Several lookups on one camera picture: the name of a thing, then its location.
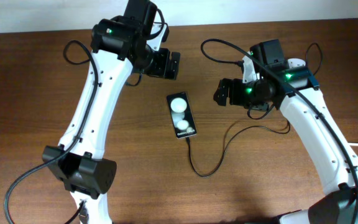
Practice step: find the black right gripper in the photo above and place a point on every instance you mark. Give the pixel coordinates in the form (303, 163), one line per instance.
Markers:
(235, 84)

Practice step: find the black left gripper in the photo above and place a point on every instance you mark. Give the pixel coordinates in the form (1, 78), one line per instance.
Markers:
(160, 68)

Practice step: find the black smartphone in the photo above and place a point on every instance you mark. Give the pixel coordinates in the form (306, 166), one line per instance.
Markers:
(181, 115)

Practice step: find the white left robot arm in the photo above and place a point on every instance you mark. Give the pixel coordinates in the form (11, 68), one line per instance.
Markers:
(78, 159)

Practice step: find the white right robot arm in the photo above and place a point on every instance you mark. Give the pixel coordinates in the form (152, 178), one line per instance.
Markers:
(295, 93)

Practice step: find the white power strip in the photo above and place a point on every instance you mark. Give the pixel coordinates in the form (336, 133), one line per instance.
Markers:
(296, 62)

